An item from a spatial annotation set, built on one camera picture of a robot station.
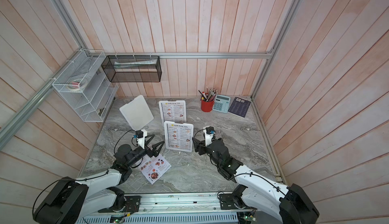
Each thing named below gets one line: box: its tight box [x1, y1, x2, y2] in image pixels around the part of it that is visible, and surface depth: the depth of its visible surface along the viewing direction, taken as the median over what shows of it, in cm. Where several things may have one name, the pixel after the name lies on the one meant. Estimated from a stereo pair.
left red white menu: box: [139, 153, 172, 185], surface depth 86 cm
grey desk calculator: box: [212, 94, 231, 114], surface depth 116 cm
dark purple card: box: [227, 96, 252, 118], surface depth 116 cm
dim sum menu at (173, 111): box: [161, 100, 187, 124], surface depth 95 cm
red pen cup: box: [198, 85, 218, 113], surface depth 109 cm
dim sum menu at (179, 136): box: [166, 123, 193, 151], surface depth 86 cm
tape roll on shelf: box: [66, 78, 86, 92], surface depth 75 cm
